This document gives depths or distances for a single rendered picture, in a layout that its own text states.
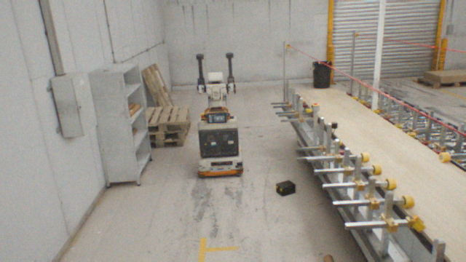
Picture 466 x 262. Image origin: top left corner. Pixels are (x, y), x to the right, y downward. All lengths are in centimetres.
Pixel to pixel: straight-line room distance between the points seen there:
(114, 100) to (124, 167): 91
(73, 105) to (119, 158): 131
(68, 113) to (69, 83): 30
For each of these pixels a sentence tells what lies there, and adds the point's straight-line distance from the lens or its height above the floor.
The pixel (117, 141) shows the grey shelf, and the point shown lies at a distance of 487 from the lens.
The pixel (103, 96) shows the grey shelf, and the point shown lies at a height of 126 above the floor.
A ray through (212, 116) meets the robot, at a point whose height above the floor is 89.
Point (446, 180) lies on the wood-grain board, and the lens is 313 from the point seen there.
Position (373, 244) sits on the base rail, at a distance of 259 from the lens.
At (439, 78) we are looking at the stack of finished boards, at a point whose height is 26.
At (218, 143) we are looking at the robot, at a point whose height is 49.
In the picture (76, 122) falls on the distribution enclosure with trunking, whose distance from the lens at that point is 394.
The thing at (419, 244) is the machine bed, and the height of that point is 78.
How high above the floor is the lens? 218
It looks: 19 degrees down
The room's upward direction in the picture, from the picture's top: 3 degrees counter-clockwise
